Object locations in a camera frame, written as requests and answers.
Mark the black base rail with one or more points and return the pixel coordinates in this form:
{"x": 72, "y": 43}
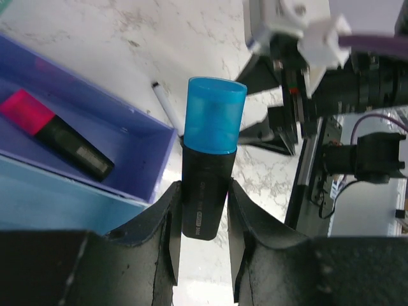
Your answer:
{"x": 310, "y": 203}

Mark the purple drawer bin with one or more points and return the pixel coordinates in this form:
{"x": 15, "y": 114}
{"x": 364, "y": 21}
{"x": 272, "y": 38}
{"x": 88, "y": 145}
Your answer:
{"x": 138, "y": 144}

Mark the blue drawer bin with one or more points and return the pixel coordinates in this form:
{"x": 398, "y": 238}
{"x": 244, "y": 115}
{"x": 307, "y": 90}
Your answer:
{"x": 33, "y": 199}

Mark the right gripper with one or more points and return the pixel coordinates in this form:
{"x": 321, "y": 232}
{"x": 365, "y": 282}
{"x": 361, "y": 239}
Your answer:
{"x": 278, "y": 65}

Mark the blue black highlighter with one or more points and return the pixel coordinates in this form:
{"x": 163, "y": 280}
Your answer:
{"x": 213, "y": 117}

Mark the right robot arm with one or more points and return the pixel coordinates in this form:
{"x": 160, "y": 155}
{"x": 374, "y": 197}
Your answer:
{"x": 328, "y": 58}

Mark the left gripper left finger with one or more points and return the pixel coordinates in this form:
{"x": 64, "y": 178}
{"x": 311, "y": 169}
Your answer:
{"x": 134, "y": 264}

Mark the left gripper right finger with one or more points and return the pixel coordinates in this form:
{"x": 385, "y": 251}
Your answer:
{"x": 272, "y": 264}

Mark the pink black highlighter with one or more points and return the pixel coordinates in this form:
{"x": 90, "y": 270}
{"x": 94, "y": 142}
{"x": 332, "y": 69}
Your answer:
{"x": 37, "y": 120}

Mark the black pen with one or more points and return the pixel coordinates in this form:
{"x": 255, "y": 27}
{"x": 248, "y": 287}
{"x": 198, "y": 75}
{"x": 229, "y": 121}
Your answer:
{"x": 167, "y": 106}

